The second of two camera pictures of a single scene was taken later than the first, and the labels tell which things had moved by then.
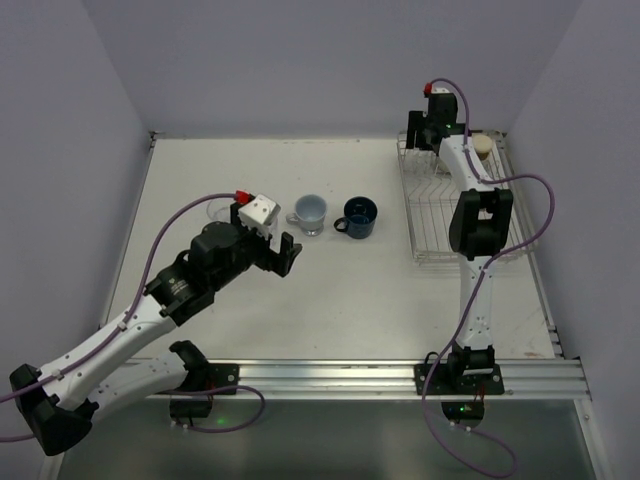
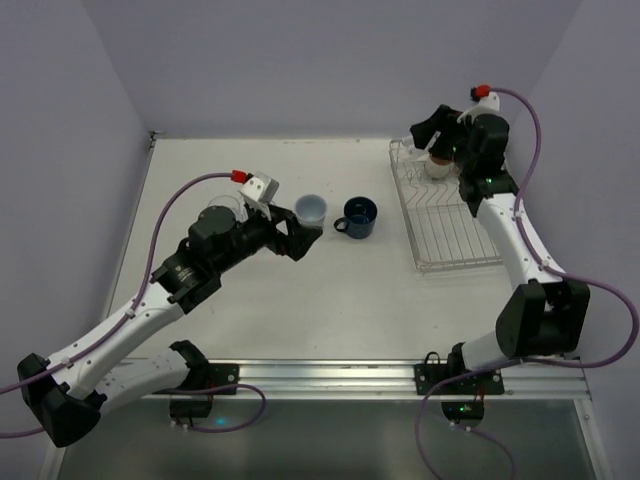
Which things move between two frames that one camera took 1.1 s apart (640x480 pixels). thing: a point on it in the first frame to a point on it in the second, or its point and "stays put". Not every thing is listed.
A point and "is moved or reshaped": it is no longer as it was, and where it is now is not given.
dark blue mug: [360, 218] stays put
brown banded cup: [441, 170] stays put
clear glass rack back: [418, 162] is moved or reshaped
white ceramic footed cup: [310, 214] stays put
